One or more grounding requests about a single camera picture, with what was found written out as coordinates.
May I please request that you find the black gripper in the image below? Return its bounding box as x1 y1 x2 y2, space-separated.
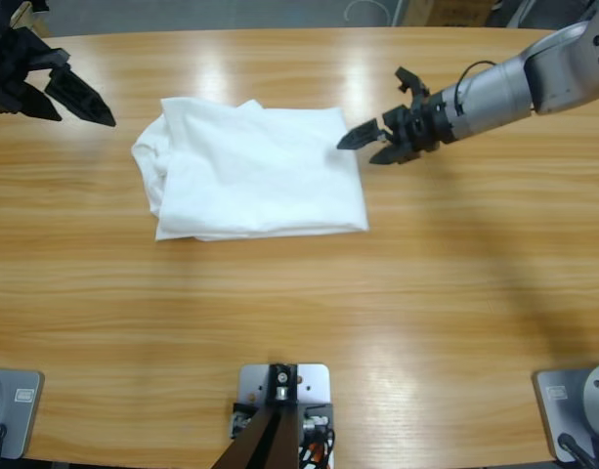
334 91 457 166
0 0 118 128

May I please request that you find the white t-shirt with black logo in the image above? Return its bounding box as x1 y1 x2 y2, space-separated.
131 97 372 242

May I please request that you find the cardboard box stack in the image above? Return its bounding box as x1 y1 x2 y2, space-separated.
10 0 52 39

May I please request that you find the brown cardboard box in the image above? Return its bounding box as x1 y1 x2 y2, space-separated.
401 0 500 28

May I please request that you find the dark background equipment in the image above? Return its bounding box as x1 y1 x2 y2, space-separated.
489 0 599 34

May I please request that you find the white mounting block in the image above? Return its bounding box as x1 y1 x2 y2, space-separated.
229 362 337 469

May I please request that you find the round grey base disc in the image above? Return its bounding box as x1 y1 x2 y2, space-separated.
575 362 599 436

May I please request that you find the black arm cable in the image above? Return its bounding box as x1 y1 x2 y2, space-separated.
451 60 498 117

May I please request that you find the thin white cable loop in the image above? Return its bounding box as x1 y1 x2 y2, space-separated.
345 0 393 23

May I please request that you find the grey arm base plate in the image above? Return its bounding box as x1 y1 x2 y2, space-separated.
0 368 45 460
532 363 599 463

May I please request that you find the dark camera post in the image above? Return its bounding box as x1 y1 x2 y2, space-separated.
215 362 300 469

